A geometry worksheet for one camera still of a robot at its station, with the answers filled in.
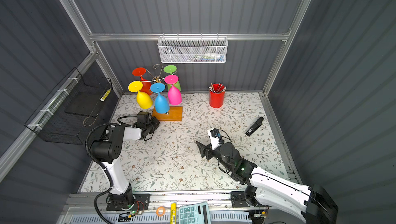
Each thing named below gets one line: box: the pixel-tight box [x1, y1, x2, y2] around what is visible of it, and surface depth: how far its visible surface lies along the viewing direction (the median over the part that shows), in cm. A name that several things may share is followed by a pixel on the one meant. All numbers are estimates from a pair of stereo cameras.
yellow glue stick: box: [170, 201, 177, 224], surface depth 71 cm
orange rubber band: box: [155, 205, 166, 217], surface depth 72 cm
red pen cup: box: [208, 83, 226, 108], surface depth 108 cm
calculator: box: [178, 201, 212, 224], surface depth 70 cm
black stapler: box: [245, 116, 264, 137], surface depth 99 cm
